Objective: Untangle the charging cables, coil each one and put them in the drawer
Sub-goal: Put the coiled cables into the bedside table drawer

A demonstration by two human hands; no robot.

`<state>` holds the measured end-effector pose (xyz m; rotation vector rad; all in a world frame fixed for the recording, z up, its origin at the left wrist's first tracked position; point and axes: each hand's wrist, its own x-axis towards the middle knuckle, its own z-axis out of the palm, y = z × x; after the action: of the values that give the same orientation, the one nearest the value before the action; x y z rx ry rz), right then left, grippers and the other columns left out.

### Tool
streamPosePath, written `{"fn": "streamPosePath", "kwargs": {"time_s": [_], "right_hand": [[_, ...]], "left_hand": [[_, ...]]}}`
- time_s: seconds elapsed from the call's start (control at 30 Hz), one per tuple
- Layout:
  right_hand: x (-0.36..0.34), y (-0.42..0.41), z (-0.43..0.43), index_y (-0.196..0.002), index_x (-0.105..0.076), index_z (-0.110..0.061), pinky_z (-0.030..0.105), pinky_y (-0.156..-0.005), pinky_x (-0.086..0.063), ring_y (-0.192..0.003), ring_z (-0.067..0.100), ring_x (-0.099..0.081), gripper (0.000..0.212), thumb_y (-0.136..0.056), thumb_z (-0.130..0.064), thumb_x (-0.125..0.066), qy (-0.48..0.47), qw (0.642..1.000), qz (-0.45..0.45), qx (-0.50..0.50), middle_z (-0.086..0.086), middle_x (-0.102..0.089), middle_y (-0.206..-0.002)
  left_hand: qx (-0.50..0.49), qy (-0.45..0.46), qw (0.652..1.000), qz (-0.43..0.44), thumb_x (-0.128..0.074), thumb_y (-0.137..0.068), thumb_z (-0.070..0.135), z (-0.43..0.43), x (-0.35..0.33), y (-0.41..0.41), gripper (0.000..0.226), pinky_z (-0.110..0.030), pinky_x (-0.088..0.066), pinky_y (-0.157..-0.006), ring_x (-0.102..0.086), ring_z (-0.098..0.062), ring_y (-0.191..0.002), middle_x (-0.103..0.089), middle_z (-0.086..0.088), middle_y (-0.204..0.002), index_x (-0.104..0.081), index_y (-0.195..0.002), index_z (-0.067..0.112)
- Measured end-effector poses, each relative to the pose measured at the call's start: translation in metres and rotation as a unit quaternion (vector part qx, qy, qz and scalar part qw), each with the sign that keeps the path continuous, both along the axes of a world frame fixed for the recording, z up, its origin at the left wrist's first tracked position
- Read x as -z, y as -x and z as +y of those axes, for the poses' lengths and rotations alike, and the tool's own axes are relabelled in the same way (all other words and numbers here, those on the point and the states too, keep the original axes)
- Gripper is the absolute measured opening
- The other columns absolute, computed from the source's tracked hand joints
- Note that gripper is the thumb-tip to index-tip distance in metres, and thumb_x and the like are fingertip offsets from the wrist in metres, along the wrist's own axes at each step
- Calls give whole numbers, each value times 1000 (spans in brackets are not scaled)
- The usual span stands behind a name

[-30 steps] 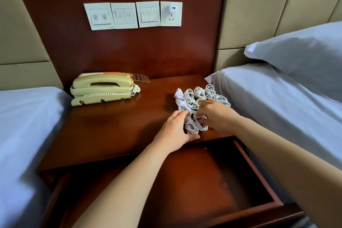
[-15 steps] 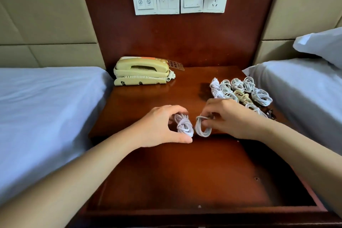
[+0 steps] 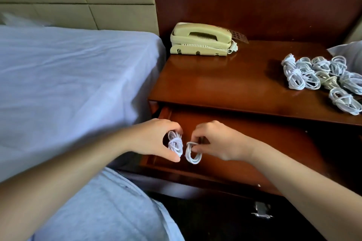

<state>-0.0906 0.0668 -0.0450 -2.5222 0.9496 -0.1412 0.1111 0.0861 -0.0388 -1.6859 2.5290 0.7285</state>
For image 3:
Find person's right hand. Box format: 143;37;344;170
190;120;258;162

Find person's left hand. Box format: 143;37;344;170
127;118;184;163

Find tangle of white cables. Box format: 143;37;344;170
167;131;184;157

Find dark wooden drawer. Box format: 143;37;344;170
140;104;343;198

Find cream cable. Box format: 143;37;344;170
317;71;341;91

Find person's left forearm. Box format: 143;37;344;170
0;128;137;241

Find person's right forearm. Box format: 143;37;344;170
248;139;362;241

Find wooden nightstand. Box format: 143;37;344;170
116;39;362;241

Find person's grey clothing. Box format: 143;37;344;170
31;167;185;241

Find left bed white sheet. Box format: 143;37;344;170
0;23;167;182

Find white pillow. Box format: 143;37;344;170
0;12;52;28

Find metal ring drawer handle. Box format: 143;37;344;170
252;201;274;220

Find beige corded telephone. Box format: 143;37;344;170
170;22;249;57

